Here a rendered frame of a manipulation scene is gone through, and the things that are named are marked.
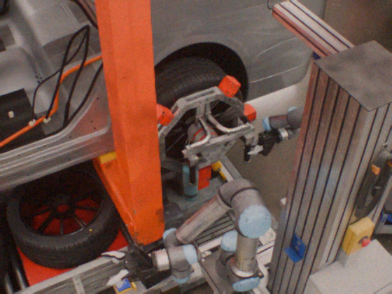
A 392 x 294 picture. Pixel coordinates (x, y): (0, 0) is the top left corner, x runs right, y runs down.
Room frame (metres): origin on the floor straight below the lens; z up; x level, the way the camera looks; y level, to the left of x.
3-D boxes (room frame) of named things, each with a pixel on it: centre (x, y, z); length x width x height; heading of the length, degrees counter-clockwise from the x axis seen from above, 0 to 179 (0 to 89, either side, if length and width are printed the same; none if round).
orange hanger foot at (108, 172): (2.02, 0.42, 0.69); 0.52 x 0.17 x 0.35; 28
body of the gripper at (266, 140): (2.11, -0.43, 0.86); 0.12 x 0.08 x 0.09; 118
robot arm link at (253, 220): (1.19, -0.21, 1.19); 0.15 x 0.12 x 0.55; 14
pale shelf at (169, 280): (1.50, 0.22, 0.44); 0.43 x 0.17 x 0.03; 118
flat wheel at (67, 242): (1.95, 0.77, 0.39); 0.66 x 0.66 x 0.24
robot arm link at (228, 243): (1.31, -0.18, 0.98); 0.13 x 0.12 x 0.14; 14
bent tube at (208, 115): (2.11, -0.19, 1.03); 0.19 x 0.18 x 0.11; 28
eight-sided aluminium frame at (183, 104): (2.17, -0.04, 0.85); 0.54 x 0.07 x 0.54; 118
